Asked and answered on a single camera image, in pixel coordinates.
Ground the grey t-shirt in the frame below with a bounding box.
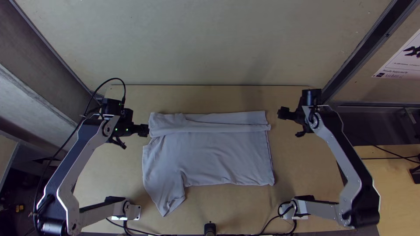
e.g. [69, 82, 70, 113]
[142, 111, 276, 218]

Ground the white poster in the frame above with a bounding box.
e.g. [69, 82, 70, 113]
[371, 28, 420, 80]

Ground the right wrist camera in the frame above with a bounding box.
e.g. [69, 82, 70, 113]
[301, 88, 323, 107]

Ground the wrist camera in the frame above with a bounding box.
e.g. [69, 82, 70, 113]
[101, 97, 126, 116]
[301, 88, 323, 107]

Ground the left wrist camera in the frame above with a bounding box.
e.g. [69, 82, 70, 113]
[101, 97, 126, 116]

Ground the black cable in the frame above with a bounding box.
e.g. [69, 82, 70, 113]
[373, 145, 420, 164]
[105, 217, 165, 236]
[257, 200, 298, 236]
[32, 77, 127, 227]

